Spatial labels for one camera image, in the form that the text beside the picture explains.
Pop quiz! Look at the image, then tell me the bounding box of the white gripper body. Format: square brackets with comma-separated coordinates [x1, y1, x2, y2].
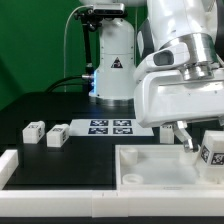
[134, 69, 224, 127]

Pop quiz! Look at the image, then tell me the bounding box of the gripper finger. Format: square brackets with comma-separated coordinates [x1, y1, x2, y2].
[173, 121, 194, 153]

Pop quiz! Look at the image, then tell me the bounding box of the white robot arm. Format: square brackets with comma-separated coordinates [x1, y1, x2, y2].
[80, 0, 224, 151]

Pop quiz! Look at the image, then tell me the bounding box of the white marker sheet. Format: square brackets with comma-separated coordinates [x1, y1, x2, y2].
[70, 119, 154, 137]

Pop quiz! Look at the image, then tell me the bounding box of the white U-shaped fence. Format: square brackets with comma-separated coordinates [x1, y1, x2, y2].
[0, 150, 224, 218]

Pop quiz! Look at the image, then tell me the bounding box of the black cable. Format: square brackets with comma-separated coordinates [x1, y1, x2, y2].
[44, 75, 93, 93]

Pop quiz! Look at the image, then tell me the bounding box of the grey thin cable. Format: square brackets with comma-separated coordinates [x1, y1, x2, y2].
[62, 4, 88, 93]

